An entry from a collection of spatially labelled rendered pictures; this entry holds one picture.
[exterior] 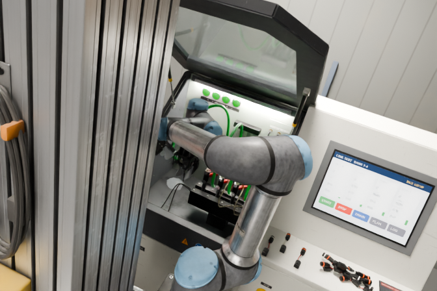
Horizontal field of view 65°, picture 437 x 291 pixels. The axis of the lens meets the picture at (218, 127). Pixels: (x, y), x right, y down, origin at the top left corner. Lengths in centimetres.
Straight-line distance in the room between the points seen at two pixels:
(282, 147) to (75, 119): 50
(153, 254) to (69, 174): 132
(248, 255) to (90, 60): 76
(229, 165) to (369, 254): 106
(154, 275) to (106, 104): 147
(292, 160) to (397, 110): 233
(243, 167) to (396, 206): 99
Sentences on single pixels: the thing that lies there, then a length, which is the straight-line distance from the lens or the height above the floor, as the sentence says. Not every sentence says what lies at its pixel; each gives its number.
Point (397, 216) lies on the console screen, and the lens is 167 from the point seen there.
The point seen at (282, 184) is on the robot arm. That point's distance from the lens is 86.
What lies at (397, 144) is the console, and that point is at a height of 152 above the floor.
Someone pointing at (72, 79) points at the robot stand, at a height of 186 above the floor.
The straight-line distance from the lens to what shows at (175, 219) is 163.
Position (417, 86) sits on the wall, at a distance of 307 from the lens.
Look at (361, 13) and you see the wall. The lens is 295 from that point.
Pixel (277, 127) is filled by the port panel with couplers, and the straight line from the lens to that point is 182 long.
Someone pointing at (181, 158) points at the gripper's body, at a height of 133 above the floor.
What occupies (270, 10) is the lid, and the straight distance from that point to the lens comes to 90.
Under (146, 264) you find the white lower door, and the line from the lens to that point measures 189.
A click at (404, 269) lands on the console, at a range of 177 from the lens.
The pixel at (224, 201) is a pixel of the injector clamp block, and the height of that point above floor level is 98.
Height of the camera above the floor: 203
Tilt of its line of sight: 25 degrees down
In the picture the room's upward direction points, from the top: 14 degrees clockwise
